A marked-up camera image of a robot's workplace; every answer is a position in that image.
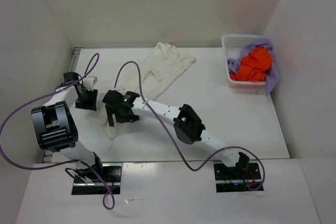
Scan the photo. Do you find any white t shirt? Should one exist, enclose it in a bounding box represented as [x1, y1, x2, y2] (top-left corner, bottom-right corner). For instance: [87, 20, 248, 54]
[86, 42, 196, 140]

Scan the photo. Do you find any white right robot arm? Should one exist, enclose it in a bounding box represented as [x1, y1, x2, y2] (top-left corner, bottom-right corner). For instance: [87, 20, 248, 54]
[102, 90, 249, 178]

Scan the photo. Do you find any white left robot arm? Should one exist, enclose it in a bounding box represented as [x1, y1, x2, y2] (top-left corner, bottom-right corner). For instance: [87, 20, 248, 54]
[31, 72, 105, 182]

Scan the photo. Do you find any white plastic laundry basket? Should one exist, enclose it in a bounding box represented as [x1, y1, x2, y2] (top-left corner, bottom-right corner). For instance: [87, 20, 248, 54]
[222, 34, 266, 89]

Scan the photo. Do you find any orange t shirt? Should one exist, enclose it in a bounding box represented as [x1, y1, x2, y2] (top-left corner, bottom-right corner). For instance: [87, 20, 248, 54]
[227, 47, 273, 82]

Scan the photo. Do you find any lavender t shirt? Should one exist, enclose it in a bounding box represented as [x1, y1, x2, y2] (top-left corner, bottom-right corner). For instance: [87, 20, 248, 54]
[240, 38, 279, 95]

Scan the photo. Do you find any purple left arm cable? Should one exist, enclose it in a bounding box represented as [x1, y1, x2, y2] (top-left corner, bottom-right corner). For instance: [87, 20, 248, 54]
[0, 52, 116, 210]

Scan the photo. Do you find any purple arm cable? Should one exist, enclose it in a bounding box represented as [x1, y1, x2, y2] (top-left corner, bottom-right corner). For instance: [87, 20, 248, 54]
[0, 52, 116, 210]
[114, 61, 266, 192]

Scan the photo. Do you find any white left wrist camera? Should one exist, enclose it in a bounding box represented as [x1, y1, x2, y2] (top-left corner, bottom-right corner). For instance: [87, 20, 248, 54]
[83, 76, 98, 91]

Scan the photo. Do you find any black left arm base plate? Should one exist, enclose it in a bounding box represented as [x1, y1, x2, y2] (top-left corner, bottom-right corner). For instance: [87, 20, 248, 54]
[68, 163, 122, 195]

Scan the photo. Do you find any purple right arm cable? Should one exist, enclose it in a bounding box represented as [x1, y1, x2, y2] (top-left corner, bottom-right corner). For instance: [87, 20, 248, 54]
[114, 61, 266, 192]

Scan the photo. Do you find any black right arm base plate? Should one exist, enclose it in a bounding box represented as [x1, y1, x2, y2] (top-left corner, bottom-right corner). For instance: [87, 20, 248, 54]
[214, 163, 262, 193]

